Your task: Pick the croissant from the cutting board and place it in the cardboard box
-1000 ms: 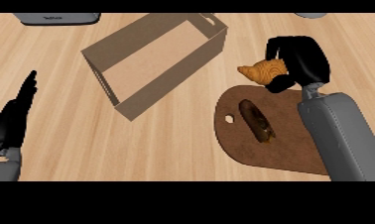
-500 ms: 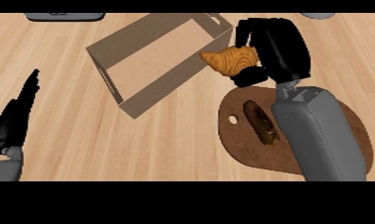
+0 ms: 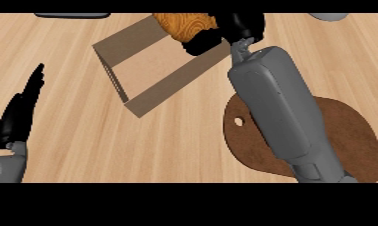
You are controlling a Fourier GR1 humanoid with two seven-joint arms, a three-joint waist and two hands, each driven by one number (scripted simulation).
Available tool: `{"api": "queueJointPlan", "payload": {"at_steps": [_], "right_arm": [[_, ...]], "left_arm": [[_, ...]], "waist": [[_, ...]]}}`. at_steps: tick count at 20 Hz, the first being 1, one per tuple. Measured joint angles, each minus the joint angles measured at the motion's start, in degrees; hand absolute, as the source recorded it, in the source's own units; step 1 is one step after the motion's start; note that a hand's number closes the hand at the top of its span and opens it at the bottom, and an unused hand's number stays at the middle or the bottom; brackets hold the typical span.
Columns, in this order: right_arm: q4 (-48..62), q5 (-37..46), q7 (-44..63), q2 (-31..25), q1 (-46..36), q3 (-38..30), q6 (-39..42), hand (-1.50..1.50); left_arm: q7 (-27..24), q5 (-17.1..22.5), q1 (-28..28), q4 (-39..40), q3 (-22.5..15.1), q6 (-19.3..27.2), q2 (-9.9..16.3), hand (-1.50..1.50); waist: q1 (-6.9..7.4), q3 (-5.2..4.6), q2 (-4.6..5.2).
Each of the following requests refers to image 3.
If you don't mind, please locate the dark grey flat object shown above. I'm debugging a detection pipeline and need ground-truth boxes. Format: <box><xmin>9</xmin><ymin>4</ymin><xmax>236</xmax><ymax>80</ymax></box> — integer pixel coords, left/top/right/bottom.
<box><xmin>32</xmin><ymin>12</ymin><xmax>112</xmax><ymax>20</ymax></box>

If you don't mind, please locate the golden brown croissant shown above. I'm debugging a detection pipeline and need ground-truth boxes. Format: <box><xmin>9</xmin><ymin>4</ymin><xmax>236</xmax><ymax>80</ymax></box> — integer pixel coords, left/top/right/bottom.
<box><xmin>152</xmin><ymin>12</ymin><xmax>220</xmax><ymax>44</ymax></box>

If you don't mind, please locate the open cardboard box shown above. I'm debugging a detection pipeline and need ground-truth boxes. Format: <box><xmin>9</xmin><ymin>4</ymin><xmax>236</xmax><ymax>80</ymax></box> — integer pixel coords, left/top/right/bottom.
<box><xmin>91</xmin><ymin>14</ymin><xmax>233</xmax><ymax>119</ymax></box>

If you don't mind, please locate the grey rounded object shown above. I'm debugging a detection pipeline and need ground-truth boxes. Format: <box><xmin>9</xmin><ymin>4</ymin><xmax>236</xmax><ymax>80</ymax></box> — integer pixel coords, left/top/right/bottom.
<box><xmin>307</xmin><ymin>12</ymin><xmax>350</xmax><ymax>23</ymax></box>

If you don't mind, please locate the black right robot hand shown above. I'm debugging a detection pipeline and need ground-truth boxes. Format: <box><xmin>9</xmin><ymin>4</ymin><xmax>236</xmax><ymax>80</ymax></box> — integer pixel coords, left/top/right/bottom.
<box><xmin>181</xmin><ymin>12</ymin><xmax>267</xmax><ymax>57</ymax></box>

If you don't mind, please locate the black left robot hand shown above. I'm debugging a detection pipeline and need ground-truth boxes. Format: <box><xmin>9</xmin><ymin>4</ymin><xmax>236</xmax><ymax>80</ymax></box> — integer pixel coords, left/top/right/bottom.
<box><xmin>0</xmin><ymin>62</ymin><xmax>46</xmax><ymax>149</ymax></box>

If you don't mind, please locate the brown wooden cutting board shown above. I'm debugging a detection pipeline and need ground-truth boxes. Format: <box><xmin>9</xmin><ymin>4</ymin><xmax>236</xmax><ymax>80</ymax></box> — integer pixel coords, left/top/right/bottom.
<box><xmin>223</xmin><ymin>94</ymin><xmax>378</xmax><ymax>184</ymax></box>

